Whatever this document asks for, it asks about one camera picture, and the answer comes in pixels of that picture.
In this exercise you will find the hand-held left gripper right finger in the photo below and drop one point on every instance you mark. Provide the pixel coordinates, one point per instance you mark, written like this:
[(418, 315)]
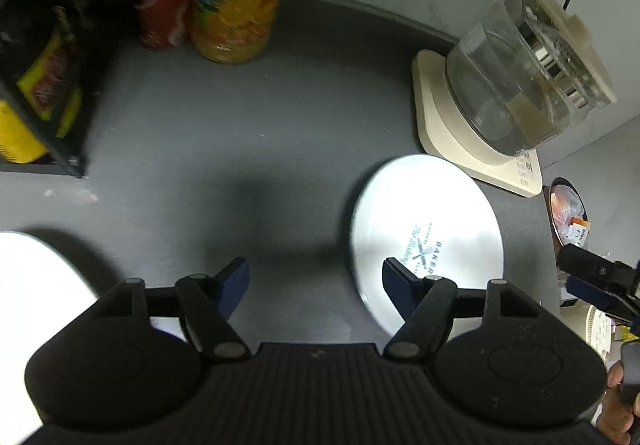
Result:
[(400, 285)]

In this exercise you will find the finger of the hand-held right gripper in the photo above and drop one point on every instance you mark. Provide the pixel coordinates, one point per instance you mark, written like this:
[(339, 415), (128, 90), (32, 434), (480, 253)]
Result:
[(590, 265), (592, 294)]

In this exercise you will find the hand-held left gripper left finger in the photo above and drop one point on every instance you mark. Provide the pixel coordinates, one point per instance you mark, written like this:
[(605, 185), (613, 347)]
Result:
[(234, 282)]

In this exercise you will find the small white deep plate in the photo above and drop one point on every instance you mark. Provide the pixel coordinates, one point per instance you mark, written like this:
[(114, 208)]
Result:
[(425, 215)]

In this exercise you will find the large white deep plate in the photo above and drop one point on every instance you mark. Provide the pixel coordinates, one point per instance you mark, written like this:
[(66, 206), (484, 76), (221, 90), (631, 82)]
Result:
[(35, 325)]

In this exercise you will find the person's right hand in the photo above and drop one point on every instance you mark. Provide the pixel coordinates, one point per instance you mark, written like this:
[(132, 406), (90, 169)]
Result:
[(617, 417)]

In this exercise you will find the white kitchen appliance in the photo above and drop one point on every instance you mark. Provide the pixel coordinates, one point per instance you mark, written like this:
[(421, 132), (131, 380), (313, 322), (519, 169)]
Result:
[(597, 332)]

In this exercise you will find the small dish with packets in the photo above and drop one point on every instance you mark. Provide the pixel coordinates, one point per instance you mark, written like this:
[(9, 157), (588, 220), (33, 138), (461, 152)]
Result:
[(567, 215)]

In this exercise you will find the cream kettle base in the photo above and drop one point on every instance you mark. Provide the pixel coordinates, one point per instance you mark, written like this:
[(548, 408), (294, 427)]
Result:
[(435, 125)]

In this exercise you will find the glass electric kettle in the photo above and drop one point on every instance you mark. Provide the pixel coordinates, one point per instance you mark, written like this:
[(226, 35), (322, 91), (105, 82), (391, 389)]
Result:
[(520, 70)]

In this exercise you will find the black shelf rack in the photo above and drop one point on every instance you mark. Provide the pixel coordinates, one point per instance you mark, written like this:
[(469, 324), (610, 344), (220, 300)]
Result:
[(70, 125)]

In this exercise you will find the red drink can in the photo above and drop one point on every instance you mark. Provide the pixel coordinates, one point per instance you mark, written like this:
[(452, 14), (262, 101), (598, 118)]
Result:
[(162, 10)]

